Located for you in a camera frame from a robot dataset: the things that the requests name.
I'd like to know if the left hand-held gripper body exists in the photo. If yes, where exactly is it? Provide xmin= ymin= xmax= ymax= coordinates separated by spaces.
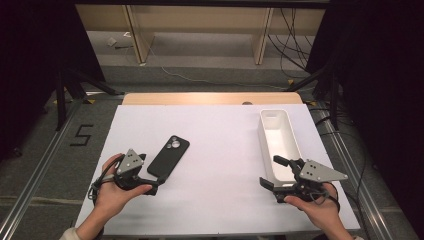
xmin=114 ymin=148 xmax=148 ymax=191

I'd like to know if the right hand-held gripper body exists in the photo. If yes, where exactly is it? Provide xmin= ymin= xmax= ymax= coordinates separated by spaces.
xmin=274 ymin=158 xmax=349 ymax=203

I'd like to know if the white plastic storage box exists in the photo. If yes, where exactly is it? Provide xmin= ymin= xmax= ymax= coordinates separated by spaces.
xmin=257 ymin=108 xmax=303 ymax=188

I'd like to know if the person's right hand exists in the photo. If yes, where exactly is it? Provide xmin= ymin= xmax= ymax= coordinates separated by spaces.
xmin=283 ymin=183 xmax=345 ymax=233

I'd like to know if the person's left hand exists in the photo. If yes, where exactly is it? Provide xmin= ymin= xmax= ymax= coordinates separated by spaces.
xmin=94 ymin=153 xmax=154 ymax=218

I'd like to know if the white board sheet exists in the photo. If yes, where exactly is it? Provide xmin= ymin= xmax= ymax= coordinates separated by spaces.
xmin=75 ymin=103 xmax=361 ymax=236

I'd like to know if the black metal stand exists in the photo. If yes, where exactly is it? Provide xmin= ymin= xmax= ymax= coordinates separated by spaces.
xmin=284 ymin=62 xmax=342 ymax=132
xmin=54 ymin=65 xmax=125 ymax=132

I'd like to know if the black curtain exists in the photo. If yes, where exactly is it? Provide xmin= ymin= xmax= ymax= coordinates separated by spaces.
xmin=0 ymin=0 xmax=106 ymax=162
xmin=305 ymin=0 xmax=424 ymax=235

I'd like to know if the light wooden shelf unit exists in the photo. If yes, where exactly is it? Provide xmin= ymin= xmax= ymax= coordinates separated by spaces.
xmin=74 ymin=4 xmax=326 ymax=66

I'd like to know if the black floor cable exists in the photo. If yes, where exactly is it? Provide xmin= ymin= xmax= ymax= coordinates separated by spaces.
xmin=314 ymin=106 xmax=368 ymax=240

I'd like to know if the aluminium floor rail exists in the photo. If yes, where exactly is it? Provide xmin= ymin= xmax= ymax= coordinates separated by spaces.
xmin=312 ymin=109 xmax=395 ymax=240
xmin=0 ymin=99 xmax=85 ymax=240

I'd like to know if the bundle of black cables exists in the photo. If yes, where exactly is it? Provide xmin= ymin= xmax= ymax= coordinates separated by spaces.
xmin=267 ymin=7 xmax=315 ymax=73

